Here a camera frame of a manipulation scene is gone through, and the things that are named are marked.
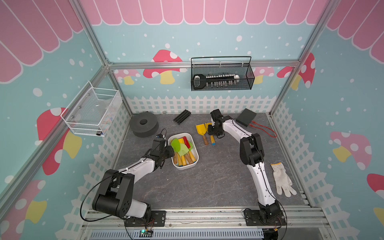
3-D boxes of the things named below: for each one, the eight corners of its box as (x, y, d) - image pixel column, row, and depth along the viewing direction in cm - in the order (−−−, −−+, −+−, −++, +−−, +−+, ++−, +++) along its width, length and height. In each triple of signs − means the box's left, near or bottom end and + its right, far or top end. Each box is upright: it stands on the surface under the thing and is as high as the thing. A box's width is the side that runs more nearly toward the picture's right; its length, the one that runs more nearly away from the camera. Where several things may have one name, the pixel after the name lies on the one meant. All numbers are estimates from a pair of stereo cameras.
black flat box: (235, 120, 119) (236, 118, 118) (244, 109, 127) (245, 107, 125) (247, 126, 115) (247, 125, 113) (256, 115, 123) (256, 113, 121)
